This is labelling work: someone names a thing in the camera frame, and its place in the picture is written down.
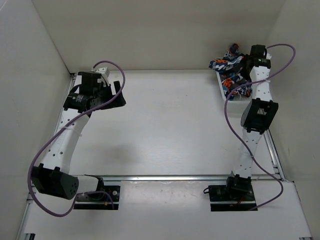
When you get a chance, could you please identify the colourful patterned shorts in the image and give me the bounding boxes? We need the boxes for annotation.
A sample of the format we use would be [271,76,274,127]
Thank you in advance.
[208,43,250,98]

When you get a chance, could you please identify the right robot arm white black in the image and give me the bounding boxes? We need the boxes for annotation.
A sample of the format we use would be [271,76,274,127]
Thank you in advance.
[224,45,279,200]

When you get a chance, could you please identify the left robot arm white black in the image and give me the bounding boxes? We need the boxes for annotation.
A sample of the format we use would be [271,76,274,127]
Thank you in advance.
[27,68,126,200]

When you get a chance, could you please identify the white plastic basket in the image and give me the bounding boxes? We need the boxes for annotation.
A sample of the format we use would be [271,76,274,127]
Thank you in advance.
[214,71,251,109]

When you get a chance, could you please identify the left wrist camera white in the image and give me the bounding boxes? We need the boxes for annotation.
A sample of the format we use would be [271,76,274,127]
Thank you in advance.
[91,67,110,83]

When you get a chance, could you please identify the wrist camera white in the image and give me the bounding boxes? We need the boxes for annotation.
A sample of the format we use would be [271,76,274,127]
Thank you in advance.
[91,67,110,83]
[266,52,272,60]

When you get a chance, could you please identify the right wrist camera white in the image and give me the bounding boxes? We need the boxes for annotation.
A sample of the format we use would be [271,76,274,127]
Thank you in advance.
[266,52,272,60]

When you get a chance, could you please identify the aluminium rail front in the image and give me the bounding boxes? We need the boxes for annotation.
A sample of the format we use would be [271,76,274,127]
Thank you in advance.
[99,174,286,182]

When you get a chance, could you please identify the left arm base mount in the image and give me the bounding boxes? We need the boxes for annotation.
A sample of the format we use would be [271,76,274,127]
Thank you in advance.
[73,175,121,211]

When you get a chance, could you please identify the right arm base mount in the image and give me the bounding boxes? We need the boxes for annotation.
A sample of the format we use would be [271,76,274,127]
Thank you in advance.
[203,174,258,212]

